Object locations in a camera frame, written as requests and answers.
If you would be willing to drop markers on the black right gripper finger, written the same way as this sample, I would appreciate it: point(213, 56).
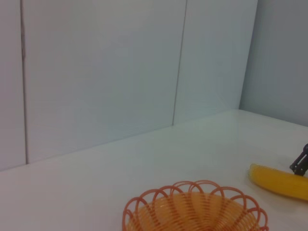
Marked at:
point(300, 166)

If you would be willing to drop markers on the yellow banana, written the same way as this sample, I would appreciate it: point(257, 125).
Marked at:
point(276, 183)

